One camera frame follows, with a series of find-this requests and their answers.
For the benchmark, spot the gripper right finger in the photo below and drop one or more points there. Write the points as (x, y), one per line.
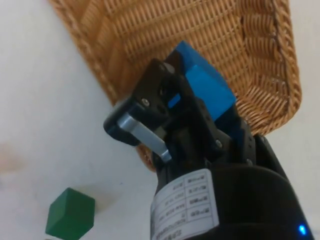
(260, 152)

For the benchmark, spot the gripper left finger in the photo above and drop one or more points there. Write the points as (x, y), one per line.
(150, 85)

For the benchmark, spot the blue cube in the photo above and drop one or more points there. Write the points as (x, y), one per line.
(205, 82)

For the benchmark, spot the wicker basket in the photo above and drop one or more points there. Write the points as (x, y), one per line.
(175, 25)

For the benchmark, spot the green cube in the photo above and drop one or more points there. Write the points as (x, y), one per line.
(70, 215)

